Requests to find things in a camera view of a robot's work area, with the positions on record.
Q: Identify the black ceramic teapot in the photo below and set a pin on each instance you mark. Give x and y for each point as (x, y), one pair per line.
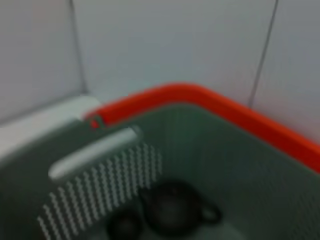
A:
(172, 210)

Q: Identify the grey perforated storage basket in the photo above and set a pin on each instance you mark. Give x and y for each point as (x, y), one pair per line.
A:
(237, 187)

